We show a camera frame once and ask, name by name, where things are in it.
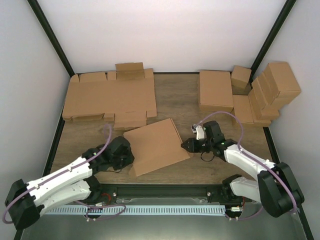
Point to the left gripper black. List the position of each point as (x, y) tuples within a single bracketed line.
[(130, 158)]

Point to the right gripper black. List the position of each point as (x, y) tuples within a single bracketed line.
[(192, 148)]

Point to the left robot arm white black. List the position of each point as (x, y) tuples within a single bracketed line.
[(26, 202)]

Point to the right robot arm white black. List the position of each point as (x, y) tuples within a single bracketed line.
[(262, 171)]

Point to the large folded cardboard box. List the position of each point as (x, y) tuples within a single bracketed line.
[(215, 91)]

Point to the lower folded box right stack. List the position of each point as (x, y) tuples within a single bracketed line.
[(260, 109)]

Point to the folded box stack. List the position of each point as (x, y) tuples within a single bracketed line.
[(282, 81), (260, 109), (263, 94)]

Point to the small folded box at back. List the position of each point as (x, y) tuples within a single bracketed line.
[(240, 76)]

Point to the middle folded box right stack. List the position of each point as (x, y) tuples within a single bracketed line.
[(263, 94)]

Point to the top folded box right stack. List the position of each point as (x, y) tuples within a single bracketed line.
[(282, 81)]

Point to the stack of flat cardboard blanks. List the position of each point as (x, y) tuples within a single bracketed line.
[(125, 96)]

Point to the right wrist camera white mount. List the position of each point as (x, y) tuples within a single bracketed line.
[(198, 131)]

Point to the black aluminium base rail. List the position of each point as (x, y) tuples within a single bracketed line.
[(160, 190)]

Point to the light blue slotted cable duct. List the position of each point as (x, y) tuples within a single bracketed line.
[(143, 210)]

